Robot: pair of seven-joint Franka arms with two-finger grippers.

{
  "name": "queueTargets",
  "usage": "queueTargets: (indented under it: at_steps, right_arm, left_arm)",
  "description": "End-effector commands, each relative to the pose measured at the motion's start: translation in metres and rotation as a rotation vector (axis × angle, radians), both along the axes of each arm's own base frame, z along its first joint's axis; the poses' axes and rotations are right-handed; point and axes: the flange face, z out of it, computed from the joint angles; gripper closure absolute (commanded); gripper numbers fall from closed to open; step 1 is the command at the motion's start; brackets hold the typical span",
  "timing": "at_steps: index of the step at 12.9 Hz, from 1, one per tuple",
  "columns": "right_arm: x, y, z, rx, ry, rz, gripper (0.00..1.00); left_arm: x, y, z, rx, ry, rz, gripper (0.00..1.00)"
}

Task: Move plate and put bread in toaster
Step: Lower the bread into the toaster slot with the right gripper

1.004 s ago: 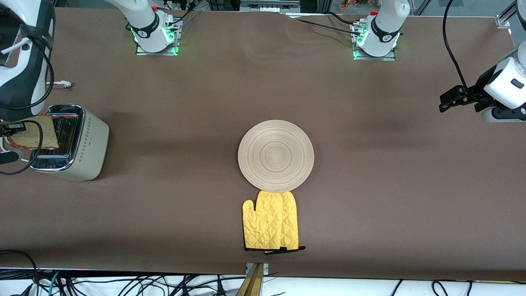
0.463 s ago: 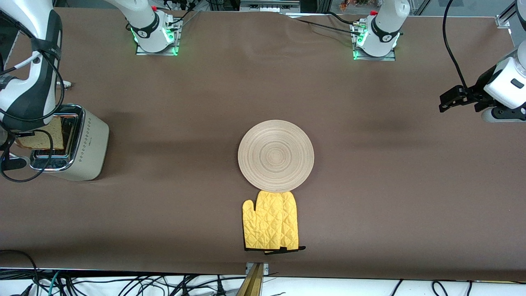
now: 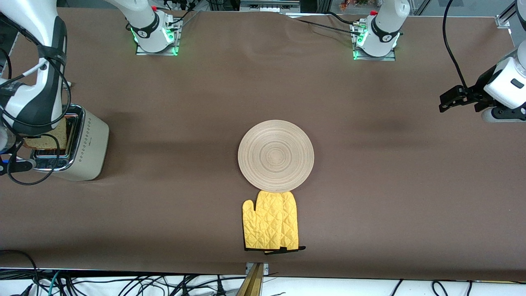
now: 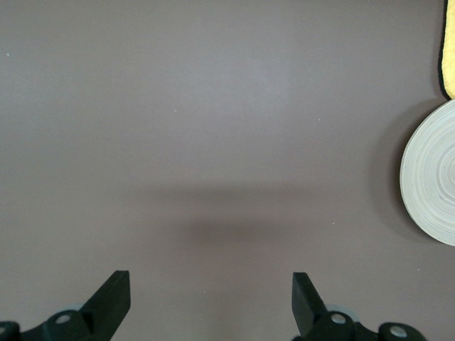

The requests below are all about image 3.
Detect teal floor cable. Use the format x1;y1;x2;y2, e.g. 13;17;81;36
46;271;63;296

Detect small metal bracket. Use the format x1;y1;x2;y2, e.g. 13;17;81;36
246;262;270;275

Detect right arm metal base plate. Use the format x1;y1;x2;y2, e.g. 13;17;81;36
135;18;182;56

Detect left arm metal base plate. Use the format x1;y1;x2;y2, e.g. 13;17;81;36
352;23;397;62

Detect speckled bread slice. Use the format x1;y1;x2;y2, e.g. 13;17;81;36
23;119;69;151

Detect black floor cable loop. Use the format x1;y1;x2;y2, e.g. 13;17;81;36
0;249;40;296

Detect round pale wooden plate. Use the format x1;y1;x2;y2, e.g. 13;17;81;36
238;120;315;194

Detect wooden bar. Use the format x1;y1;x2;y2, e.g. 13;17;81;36
235;263;265;296

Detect cream and chrome toaster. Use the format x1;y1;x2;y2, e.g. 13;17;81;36
25;104;110;182

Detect black base power cable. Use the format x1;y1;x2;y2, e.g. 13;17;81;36
284;12;367;36

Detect table cover sheet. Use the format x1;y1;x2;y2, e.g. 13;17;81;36
0;8;526;279

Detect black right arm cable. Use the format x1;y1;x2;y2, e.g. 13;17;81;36
0;16;73;186

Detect yellow quilted oven mitt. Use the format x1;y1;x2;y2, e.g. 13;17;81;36
242;190;288;251
281;191;307;254

